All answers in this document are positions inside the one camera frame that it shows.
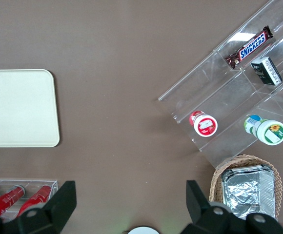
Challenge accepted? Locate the cream rectangular serving tray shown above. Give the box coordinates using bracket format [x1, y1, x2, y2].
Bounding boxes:
[0, 69, 60, 148]

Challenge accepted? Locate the light wicker basket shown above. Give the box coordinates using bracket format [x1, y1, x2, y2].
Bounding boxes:
[209, 154, 283, 221]

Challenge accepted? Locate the small black white carton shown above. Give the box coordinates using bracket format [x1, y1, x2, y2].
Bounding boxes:
[250, 56, 283, 86]

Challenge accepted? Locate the red lidded yogurt cup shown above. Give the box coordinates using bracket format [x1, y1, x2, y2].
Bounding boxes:
[189, 110, 218, 138]

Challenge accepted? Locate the clear acrylic bottle rack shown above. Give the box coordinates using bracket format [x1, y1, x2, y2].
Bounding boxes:
[0, 179, 59, 221]

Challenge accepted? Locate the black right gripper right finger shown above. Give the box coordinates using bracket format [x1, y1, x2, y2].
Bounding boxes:
[180, 180, 283, 234]

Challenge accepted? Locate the Snickers chocolate bar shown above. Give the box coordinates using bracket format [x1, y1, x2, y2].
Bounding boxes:
[224, 25, 274, 70]

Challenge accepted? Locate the clear acrylic tiered display stand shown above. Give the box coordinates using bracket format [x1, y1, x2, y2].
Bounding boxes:
[158, 0, 283, 169]

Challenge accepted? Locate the red cola bottle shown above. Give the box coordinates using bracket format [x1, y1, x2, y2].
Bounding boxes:
[17, 185, 52, 219]
[0, 185, 26, 218]

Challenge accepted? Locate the green lidded yogurt cup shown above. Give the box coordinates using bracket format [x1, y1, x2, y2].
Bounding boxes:
[243, 115, 283, 146]

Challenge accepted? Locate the aluminium foil container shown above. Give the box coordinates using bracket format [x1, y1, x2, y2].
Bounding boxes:
[220, 164, 277, 186]
[223, 170, 277, 220]

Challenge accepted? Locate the white round disc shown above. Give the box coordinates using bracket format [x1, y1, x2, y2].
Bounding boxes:
[127, 226, 161, 234]

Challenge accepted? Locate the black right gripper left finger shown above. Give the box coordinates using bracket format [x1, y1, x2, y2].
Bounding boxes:
[0, 180, 77, 234]

